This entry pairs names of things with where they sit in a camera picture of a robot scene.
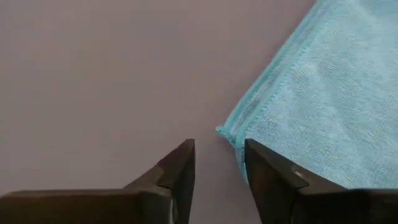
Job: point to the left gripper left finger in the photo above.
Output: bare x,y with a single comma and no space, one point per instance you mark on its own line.
140,205

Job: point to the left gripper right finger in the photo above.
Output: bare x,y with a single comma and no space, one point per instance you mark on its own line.
295,205

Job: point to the light blue microfibre towel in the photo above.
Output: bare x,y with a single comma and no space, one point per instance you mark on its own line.
335,93

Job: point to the grey-blue table mat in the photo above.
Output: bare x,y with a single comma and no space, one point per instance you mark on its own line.
93,77

